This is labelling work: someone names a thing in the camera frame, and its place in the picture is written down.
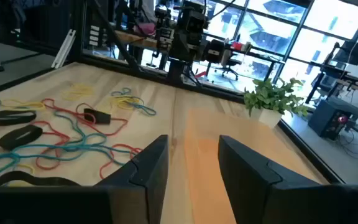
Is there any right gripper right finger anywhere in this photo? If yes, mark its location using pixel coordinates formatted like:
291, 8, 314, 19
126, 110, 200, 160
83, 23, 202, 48
218, 134, 322, 224

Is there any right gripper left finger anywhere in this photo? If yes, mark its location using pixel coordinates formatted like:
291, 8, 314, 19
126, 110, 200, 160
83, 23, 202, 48
95, 134, 170, 224

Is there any red rubber band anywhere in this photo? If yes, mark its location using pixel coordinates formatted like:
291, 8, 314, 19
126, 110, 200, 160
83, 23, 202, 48
99, 143, 143, 180
30, 120, 71, 171
41, 98, 129, 137

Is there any yellow rubber band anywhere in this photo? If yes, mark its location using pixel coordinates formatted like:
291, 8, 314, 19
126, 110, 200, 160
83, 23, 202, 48
7, 163, 36, 187
61, 83, 95, 101
109, 95, 145, 111
1, 99, 47, 111

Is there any large black rubber band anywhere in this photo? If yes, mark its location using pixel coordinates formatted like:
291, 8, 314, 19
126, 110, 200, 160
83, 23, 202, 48
0, 170, 81, 188

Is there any orange translucent plastic bin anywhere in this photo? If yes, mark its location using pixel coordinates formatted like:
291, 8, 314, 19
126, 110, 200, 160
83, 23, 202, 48
183, 108, 324, 224

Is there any green plant in white pot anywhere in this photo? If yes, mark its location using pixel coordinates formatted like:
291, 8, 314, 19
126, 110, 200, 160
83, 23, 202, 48
243, 77, 310, 129

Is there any black computer tower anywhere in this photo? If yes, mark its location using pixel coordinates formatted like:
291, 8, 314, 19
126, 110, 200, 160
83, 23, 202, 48
308, 98, 351, 141

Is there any black office chair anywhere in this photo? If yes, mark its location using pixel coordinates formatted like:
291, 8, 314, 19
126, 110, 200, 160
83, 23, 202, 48
213, 58, 242, 82

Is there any wooden workbench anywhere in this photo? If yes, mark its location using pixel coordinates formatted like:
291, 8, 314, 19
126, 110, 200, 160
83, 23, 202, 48
113, 29, 173, 52

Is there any white aluminium profile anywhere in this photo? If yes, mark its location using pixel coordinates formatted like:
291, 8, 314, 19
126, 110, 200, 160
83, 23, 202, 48
50, 29, 76, 70

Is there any black monitor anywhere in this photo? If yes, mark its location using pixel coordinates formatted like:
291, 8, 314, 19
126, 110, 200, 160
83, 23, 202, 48
333, 41, 358, 67

